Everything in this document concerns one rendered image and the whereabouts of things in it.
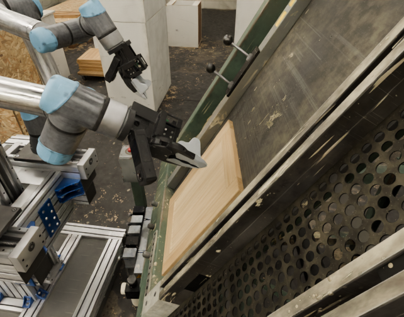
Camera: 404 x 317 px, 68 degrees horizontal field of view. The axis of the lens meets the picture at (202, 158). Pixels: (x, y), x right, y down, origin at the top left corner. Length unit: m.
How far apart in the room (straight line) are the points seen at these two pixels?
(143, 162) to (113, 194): 2.18
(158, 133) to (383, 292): 0.46
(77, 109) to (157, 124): 0.16
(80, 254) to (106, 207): 0.63
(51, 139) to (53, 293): 1.49
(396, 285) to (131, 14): 3.21
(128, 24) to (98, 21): 2.29
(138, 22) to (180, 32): 2.78
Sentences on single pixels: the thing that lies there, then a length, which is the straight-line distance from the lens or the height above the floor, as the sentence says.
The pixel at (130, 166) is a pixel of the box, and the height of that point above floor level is 0.87.
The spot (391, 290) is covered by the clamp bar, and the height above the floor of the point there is 1.58.
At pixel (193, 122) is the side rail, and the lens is 1.50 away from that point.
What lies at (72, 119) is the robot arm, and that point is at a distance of 0.62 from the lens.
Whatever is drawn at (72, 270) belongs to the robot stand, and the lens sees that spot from 2.11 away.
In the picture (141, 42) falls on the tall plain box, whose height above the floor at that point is 0.90.
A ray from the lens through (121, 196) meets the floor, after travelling 2.73.
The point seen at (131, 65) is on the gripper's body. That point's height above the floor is 1.49.
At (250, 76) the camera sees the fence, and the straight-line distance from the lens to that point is 1.14.
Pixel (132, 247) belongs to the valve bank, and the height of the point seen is 0.74.
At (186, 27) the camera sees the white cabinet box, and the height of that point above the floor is 0.35.
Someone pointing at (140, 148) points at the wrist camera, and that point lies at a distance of 0.61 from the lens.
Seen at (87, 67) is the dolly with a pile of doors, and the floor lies 0.18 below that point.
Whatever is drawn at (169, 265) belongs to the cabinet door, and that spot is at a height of 0.95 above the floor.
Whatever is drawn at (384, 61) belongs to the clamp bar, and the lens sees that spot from 0.55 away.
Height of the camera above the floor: 1.88
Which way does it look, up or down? 38 degrees down
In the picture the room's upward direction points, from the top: straight up
